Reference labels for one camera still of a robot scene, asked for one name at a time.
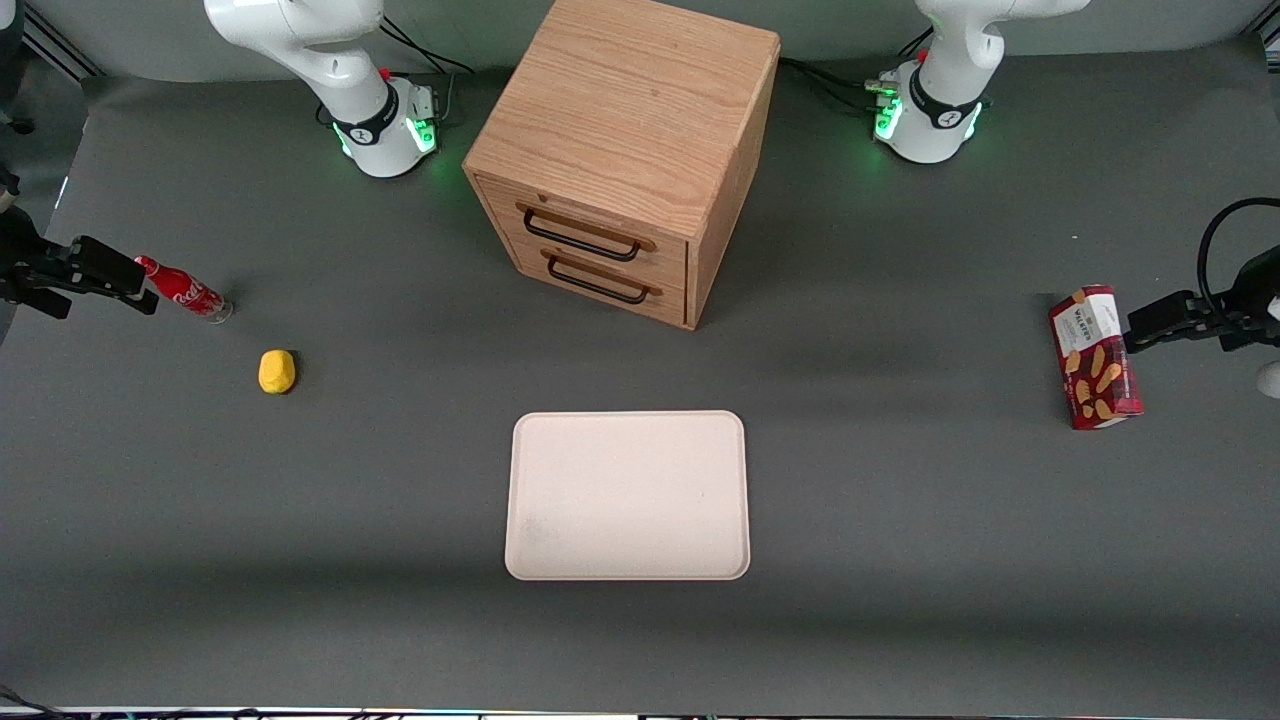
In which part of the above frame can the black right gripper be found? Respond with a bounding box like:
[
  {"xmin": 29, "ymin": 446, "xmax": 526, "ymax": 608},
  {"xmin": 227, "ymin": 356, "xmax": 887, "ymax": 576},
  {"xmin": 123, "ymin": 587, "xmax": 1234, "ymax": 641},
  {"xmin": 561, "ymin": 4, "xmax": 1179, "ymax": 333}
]
[{"xmin": 0, "ymin": 205, "xmax": 159, "ymax": 320}]

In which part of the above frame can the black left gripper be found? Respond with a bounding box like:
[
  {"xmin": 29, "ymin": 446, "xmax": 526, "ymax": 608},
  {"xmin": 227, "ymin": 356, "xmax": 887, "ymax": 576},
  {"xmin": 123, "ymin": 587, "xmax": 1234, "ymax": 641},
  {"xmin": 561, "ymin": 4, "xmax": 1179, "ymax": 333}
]
[{"xmin": 1127, "ymin": 249, "xmax": 1280, "ymax": 354}]

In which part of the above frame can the red coke bottle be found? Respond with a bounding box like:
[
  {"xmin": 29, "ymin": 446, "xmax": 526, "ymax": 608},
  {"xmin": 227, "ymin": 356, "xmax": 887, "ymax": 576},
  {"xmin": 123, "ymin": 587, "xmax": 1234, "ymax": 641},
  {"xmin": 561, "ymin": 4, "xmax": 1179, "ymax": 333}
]
[{"xmin": 135, "ymin": 255, "xmax": 235, "ymax": 326}]

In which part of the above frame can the cream rectangular tray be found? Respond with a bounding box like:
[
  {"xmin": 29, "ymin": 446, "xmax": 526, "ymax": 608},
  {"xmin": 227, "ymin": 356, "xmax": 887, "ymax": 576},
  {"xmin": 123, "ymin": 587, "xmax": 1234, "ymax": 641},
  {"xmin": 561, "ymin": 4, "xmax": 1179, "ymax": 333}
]
[{"xmin": 504, "ymin": 410, "xmax": 752, "ymax": 582}]

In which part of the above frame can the red tartan shortbread box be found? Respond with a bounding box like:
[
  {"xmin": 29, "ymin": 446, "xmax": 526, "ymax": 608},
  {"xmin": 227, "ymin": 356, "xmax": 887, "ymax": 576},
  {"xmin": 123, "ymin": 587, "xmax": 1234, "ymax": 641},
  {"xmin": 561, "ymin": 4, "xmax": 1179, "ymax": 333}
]
[{"xmin": 1048, "ymin": 285, "xmax": 1145, "ymax": 432}]

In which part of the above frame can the yellow lemon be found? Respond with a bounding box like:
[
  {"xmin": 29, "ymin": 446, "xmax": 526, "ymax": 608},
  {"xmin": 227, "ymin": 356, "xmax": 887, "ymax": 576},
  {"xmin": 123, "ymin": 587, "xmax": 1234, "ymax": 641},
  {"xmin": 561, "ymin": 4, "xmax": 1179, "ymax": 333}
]
[{"xmin": 258, "ymin": 349, "xmax": 298, "ymax": 396}]

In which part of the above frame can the dark grey table cover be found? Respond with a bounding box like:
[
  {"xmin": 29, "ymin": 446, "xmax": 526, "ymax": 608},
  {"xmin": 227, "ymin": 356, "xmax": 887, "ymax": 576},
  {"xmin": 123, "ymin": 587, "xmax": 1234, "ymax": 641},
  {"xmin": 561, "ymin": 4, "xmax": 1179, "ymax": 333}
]
[{"xmin": 0, "ymin": 38, "xmax": 1280, "ymax": 714}]

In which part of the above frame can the wooden drawer front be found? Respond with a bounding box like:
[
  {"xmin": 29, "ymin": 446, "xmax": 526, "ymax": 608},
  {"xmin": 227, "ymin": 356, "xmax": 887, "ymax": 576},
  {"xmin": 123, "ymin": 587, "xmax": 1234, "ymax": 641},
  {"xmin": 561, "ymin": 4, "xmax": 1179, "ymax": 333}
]
[
  {"xmin": 498, "ymin": 225, "xmax": 691, "ymax": 330},
  {"xmin": 474, "ymin": 175, "xmax": 691, "ymax": 291}
]

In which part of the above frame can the brown wooden board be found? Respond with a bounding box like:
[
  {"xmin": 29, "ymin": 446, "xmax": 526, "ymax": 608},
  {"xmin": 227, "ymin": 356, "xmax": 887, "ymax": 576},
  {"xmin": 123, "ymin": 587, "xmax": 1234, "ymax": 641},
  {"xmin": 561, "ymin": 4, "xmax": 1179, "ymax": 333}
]
[{"xmin": 462, "ymin": 0, "xmax": 782, "ymax": 331}]

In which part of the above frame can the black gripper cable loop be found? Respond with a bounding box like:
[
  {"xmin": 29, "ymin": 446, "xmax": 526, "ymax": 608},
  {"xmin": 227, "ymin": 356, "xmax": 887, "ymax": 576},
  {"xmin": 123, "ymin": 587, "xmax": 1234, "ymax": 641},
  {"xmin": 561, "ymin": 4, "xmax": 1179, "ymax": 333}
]
[{"xmin": 1197, "ymin": 198, "xmax": 1280, "ymax": 323}]

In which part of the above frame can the black right arm base cable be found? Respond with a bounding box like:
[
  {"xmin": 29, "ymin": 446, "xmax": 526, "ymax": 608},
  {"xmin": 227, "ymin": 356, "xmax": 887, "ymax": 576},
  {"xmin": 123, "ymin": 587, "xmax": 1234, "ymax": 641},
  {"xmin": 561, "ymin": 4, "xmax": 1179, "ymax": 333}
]
[{"xmin": 378, "ymin": 14, "xmax": 477, "ymax": 77}]

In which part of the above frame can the black arm base cable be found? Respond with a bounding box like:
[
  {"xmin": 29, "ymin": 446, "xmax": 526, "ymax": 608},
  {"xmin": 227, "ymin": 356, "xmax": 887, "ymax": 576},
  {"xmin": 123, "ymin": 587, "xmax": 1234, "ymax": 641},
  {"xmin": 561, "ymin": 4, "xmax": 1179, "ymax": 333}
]
[
  {"xmin": 779, "ymin": 56, "xmax": 906, "ymax": 113},
  {"xmin": 378, "ymin": 14, "xmax": 477, "ymax": 77}
]

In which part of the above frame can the black left arm base cable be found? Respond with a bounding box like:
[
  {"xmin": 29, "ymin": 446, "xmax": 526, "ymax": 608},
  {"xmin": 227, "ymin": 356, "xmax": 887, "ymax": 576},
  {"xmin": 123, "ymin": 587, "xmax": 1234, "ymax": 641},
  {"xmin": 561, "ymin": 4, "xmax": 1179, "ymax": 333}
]
[{"xmin": 779, "ymin": 56, "xmax": 906, "ymax": 113}]

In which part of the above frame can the black metal drawer handle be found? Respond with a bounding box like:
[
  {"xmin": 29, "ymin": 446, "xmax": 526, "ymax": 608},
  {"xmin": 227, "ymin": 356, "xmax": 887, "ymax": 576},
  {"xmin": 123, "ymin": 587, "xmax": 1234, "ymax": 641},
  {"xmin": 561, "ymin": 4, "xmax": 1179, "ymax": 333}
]
[
  {"xmin": 540, "ymin": 249, "xmax": 664, "ymax": 306},
  {"xmin": 516, "ymin": 202, "xmax": 659, "ymax": 264}
]

